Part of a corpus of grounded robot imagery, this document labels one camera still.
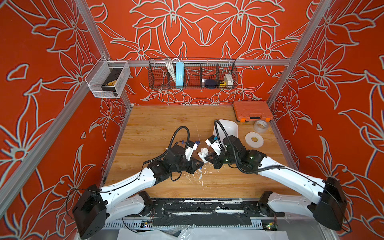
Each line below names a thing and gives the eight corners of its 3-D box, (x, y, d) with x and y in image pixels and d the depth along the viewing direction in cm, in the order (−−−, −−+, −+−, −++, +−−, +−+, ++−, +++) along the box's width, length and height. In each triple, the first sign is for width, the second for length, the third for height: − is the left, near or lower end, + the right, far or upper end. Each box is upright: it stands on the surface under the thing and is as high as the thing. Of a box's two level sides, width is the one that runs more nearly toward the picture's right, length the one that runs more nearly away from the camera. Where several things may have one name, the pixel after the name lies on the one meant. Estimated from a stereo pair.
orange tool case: (236, 122, 110) (238, 118, 107) (232, 104, 123) (233, 100, 119) (272, 122, 110) (274, 118, 107) (263, 104, 123) (266, 100, 119)
